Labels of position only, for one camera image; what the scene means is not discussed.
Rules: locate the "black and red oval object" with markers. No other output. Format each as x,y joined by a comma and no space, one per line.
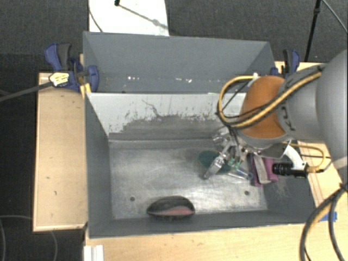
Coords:
171,207

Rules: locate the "clear blue plastic tube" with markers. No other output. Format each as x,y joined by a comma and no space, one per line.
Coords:
242,174

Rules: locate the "pale wood board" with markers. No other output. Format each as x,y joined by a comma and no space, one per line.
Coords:
61,156

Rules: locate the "purple flat box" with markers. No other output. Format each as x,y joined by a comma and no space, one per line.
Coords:
269,170

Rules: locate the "grey metal bin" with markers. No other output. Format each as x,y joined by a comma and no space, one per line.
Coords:
163,162

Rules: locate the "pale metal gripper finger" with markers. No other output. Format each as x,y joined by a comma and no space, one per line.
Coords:
217,170
211,167

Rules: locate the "dark green round object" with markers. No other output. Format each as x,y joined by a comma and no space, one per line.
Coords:
208,158

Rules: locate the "black cylinder on white bracket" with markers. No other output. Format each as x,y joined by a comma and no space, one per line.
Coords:
285,169

